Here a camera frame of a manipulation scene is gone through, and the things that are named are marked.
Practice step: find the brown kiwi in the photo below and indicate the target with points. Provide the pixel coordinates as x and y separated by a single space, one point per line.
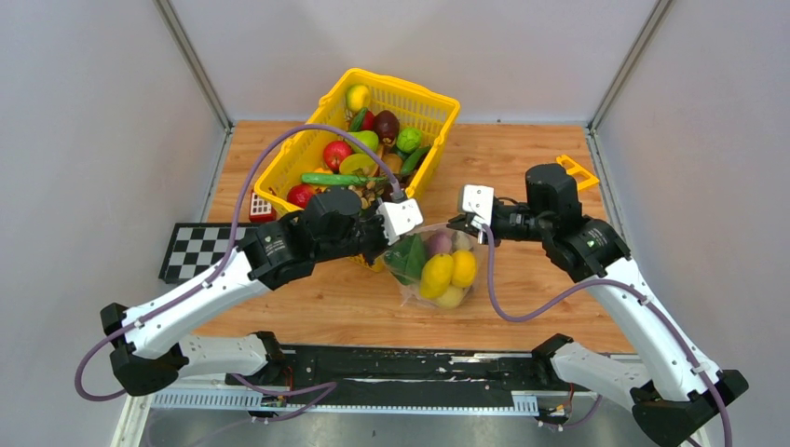
393 162

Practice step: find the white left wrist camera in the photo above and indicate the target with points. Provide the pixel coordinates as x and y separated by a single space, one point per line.
399 218

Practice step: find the red window toy block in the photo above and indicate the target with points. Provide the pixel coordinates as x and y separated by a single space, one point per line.
260 210

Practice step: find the green pear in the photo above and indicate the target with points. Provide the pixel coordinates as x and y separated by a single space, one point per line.
367 137

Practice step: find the yellow lemon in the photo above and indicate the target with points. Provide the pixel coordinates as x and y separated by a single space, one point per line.
465 269

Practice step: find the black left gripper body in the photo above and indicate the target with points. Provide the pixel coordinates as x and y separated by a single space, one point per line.
367 237

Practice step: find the beige pear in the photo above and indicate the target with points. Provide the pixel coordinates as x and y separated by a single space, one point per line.
451 298

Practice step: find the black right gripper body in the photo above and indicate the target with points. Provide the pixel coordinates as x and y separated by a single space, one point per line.
512 222

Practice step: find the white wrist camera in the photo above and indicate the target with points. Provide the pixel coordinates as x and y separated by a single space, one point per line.
399 218
476 203

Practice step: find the clear zip top bag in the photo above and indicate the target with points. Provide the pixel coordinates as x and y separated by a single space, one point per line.
462 241

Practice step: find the dark green cucumber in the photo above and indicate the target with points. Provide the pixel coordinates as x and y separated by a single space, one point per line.
411 163

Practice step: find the yellow green pepper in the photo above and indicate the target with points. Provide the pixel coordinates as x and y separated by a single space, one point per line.
358 164

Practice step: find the black white checkerboard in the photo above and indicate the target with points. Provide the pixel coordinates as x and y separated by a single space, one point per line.
192 248

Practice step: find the red apple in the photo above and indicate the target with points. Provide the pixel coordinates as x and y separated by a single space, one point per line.
334 153

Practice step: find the yellow green lime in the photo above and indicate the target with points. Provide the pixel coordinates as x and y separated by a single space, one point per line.
357 97

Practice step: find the dark red round fruit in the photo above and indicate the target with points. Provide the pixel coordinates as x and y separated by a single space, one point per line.
387 127

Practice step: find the brown longan bunch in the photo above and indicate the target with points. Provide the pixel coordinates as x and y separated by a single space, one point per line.
372 191

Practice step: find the purple onion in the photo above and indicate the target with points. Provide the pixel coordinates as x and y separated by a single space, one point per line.
439 242

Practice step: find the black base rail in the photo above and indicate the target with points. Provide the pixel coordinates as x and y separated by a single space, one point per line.
404 377

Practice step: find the green white bok choy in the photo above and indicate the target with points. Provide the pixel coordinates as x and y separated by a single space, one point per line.
406 259

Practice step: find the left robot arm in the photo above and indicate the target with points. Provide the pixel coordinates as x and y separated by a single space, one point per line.
154 344

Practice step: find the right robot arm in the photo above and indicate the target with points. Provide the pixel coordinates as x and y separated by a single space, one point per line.
676 389

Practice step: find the yellow triangle toy block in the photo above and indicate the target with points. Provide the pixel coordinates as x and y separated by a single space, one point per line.
585 179

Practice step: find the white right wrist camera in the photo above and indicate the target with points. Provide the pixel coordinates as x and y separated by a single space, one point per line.
476 203

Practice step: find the light green round fruit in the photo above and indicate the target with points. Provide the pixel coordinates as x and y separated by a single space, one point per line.
409 139

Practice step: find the yellow plastic basket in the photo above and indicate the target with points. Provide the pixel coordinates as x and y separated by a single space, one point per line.
415 106

